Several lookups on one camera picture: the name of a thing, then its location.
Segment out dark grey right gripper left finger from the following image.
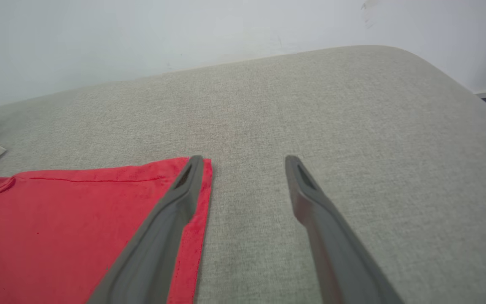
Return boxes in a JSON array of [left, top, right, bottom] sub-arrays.
[[87, 155, 205, 304]]

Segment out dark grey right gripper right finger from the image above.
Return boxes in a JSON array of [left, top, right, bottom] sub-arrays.
[[285, 155, 404, 304]]

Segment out red and white basketball jersey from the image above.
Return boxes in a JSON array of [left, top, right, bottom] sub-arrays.
[[0, 129, 213, 304]]

